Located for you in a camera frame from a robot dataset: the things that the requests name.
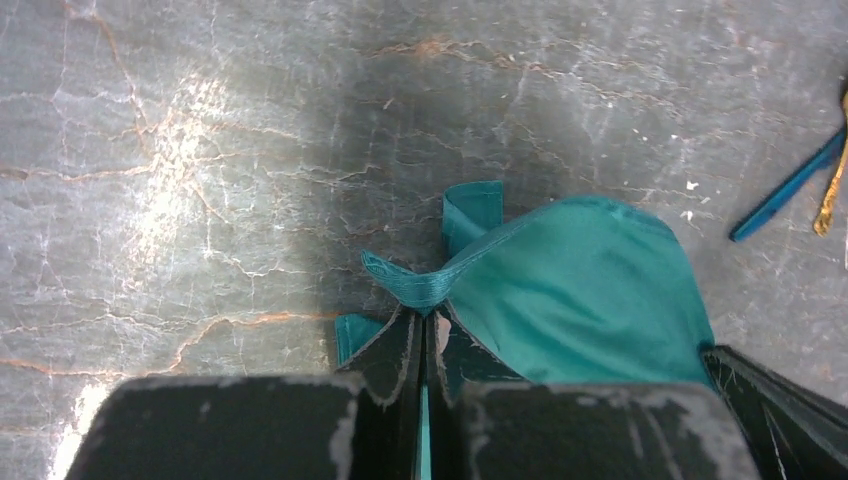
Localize teal cloth napkin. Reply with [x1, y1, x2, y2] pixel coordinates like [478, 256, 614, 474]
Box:
[362, 181, 722, 479]

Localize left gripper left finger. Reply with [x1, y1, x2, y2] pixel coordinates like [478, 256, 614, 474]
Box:
[337, 307, 424, 479]

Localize gold metal spoon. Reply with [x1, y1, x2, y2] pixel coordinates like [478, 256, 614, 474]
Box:
[812, 89, 848, 239]

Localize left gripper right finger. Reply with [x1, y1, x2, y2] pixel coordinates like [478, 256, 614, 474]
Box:
[425, 309, 524, 479]

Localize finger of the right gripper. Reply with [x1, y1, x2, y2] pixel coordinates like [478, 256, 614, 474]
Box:
[700, 345, 847, 480]

